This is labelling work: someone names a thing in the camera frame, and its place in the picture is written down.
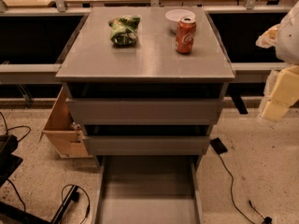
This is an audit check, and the grey metal rail frame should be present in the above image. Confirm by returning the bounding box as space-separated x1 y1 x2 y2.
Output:
0 0 299 85

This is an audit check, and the black equipment at left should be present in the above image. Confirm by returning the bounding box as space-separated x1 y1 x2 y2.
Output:
0 135 22 187

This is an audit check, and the grey open bottom drawer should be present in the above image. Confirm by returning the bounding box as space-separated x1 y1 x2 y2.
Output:
92 156 204 224

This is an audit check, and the grey middle drawer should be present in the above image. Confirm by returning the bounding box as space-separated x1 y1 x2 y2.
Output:
83 136 209 156

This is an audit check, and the black power adapter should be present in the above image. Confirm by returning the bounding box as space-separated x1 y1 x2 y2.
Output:
210 138 228 155

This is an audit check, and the green jalapeno chip bag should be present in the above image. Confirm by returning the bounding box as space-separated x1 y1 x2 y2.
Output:
108 16 141 46

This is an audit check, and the black left floor cable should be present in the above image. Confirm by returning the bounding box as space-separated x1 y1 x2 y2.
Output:
0 111 32 143

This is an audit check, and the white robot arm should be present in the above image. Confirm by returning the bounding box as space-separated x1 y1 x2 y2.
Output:
256 2 299 124

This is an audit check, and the grey top drawer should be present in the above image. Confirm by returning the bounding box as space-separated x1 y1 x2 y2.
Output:
66 98 223 125

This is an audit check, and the red cola can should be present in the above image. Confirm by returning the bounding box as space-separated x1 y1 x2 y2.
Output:
176 16 196 54

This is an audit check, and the black stand base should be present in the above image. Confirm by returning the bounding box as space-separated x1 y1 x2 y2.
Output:
0 184 80 224

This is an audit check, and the black adapter cable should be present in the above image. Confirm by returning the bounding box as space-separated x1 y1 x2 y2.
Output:
217 153 273 224

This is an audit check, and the brown cardboard box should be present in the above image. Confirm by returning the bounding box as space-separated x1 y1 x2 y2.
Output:
42 88 89 158

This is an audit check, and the black looped floor cable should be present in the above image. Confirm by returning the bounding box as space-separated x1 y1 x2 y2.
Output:
60 184 92 224

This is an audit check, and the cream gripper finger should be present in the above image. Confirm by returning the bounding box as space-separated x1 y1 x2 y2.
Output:
260 65 299 121

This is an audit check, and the grey drawer cabinet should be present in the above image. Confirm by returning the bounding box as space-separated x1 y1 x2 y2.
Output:
55 6 235 165

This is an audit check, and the white bowl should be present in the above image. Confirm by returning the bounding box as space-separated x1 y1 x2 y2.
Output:
165 8 195 33

